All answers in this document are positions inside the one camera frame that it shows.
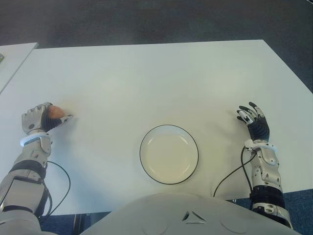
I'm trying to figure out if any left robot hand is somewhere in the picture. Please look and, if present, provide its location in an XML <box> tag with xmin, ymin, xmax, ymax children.
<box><xmin>21</xmin><ymin>102</ymin><xmax>74</xmax><ymax>135</ymax></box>

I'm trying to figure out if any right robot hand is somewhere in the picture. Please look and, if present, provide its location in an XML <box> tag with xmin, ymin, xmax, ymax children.
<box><xmin>235</xmin><ymin>101</ymin><xmax>271</xmax><ymax>142</ymax></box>

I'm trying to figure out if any red yellow apple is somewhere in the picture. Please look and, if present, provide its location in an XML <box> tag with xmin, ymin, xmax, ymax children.
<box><xmin>47</xmin><ymin>105</ymin><xmax>66</xmax><ymax>120</ymax></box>

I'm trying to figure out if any white plate black rim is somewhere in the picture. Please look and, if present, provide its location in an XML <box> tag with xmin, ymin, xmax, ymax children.
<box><xmin>139</xmin><ymin>124</ymin><xmax>199</xmax><ymax>185</ymax></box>

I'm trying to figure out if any white side table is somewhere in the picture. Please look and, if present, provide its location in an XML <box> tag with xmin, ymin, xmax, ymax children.
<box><xmin>0</xmin><ymin>42</ymin><xmax>40</xmax><ymax>95</ymax></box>

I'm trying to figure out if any grey robot torso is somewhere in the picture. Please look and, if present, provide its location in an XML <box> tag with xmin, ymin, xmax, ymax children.
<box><xmin>80</xmin><ymin>192</ymin><xmax>305</xmax><ymax>235</ymax></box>

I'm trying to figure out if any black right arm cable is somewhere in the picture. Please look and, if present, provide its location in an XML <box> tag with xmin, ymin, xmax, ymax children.
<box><xmin>213</xmin><ymin>145</ymin><xmax>257</xmax><ymax>198</ymax></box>

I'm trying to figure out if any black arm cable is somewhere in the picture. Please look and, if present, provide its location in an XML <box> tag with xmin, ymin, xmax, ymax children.
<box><xmin>213</xmin><ymin>145</ymin><xmax>257</xmax><ymax>198</ymax></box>
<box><xmin>39</xmin><ymin>161</ymin><xmax>71</xmax><ymax>217</ymax></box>

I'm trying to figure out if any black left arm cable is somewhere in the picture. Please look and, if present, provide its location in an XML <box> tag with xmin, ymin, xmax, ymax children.
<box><xmin>39</xmin><ymin>161</ymin><xmax>71</xmax><ymax>217</ymax></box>

